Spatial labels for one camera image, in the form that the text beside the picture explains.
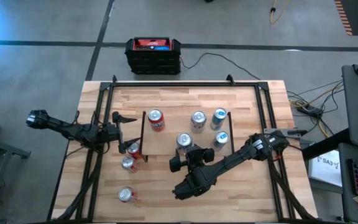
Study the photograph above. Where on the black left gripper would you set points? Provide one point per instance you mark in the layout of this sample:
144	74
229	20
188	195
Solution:
122	137

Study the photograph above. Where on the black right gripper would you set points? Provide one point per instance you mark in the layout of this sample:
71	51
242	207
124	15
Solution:
176	164

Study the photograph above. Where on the silver Diet Coke can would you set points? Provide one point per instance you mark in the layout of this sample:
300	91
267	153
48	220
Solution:
198	117
184	140

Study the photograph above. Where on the red Coca-Cola can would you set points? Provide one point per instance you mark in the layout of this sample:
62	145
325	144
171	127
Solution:
128	162

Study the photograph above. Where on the red Fanta strawberry can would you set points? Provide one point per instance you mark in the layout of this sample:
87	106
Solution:
133	147
156	119

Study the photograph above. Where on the blue silver Red Bull can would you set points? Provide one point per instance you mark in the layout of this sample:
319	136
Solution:
219	114
221	137

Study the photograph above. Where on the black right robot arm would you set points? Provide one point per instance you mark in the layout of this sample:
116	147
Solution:
228	160

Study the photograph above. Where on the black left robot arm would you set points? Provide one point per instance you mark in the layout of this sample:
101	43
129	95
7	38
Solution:
67	129

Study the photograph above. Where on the red soda can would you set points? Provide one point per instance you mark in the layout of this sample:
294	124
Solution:
125	194

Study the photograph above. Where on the red black power station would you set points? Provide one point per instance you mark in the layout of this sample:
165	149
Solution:
152	57

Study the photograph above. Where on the grey metal side table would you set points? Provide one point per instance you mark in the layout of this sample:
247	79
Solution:
5	148

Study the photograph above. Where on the black power strip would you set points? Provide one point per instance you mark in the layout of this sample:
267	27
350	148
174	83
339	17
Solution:
309	109

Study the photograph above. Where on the white printed paper sheet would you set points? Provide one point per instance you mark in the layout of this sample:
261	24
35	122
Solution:
325	169

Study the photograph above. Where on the dark grey desk top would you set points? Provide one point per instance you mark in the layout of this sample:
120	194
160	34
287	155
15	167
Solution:
345	199

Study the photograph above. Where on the black mat with striped edge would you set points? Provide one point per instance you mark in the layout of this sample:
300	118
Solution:
357	15

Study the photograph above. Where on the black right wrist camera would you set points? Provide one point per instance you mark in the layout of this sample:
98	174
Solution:
194	157

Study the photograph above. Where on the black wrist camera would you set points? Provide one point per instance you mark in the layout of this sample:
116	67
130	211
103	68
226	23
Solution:
112	132
194	157

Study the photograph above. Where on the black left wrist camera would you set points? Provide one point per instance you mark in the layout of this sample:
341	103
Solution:
112	132

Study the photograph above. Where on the wooden shelf with black frame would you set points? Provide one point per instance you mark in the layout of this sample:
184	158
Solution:
166	140

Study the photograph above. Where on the black aluminium table frame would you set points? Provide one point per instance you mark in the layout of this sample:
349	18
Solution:
182	84

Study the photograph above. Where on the grey metal base plate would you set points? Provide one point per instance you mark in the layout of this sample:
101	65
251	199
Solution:
267	130

